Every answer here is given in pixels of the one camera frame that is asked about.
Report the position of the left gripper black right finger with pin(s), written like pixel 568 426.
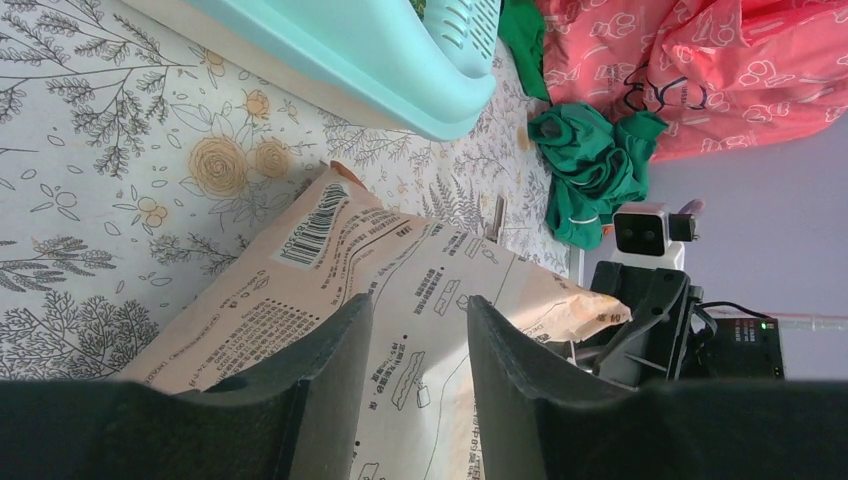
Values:
pixel 541 417

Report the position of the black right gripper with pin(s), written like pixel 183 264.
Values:
pixel 649 348

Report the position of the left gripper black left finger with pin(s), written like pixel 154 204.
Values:
pixel 293 415

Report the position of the pink cat litter bag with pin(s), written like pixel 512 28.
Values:
pixel 414 397

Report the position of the brown bag sealing clip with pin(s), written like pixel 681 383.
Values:
pixel 494 228

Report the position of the teal litter box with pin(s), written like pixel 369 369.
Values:
pixel 379 64

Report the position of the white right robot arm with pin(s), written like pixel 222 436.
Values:
pixel 735 348

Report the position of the green sweatshirt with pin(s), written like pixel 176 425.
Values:
pixel 596 167

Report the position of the pink patterned jacket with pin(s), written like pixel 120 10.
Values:
pixel 721 74

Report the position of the dark green garment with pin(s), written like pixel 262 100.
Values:
pixel 522 29

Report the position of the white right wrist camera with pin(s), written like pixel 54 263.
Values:
pixel 649 235

